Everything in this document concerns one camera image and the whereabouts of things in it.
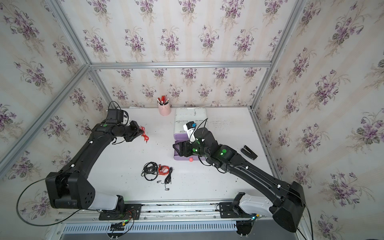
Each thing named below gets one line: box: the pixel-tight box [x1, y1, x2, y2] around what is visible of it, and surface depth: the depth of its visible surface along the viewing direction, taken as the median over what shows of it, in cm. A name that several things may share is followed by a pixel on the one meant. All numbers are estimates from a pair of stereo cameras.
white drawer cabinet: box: [174, 107, 208, 134], surface depth 88 cm
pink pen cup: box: [156, 97, 172, 116], surface depth 113 cm
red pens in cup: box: [156, 92, 170, 106], surface depth 113 cm
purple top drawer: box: [173, 133, 189, 144], surface depth 81 cm
